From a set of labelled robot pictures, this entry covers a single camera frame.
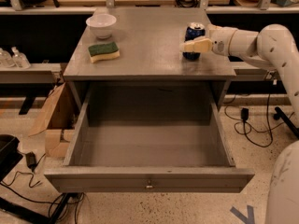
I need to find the black bin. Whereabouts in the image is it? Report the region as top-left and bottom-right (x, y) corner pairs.
(0, 134), (22, 181)

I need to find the black power adapter right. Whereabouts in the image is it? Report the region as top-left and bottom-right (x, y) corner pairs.
(241, 108), (249, 121)

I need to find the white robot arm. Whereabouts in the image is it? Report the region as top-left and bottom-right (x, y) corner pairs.
(180, 24), (299, 224)

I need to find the white ceramic bowl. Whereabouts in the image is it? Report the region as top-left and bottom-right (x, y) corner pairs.
(86, 13), (117, 39)

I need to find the green yellow sponge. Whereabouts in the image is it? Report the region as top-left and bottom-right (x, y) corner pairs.
(88, 42), (120, 63)

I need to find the black power adapter left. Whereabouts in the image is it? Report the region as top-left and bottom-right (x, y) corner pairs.
(25, 152), (36, 170)

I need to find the clear sanitizer bottle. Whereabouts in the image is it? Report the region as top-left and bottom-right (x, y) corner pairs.
(11, 47), (31, 69)
(0, 48), (15, 68)

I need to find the blue pepsi can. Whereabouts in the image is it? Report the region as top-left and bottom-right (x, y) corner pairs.
(183, 22), (206, 61)

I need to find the grey cabinet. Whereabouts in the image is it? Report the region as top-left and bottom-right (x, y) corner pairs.
(64, 7), (235, 105)

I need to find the black power adapter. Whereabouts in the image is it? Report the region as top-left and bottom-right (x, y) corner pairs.
(241, 108), (249, 121)
(25, 152), (36, 170)

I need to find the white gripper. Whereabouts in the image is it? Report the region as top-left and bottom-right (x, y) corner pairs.
(179, 24), (237, 56)

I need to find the blue tape mark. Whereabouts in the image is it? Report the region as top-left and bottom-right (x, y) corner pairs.
(230, 205), (255, 224)

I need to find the brown cardboard box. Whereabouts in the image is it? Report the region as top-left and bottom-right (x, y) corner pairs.
(28, 83), (78, 158)

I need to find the open grey top drawer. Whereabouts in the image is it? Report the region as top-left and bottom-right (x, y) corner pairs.
(45, 82), (254, 193)

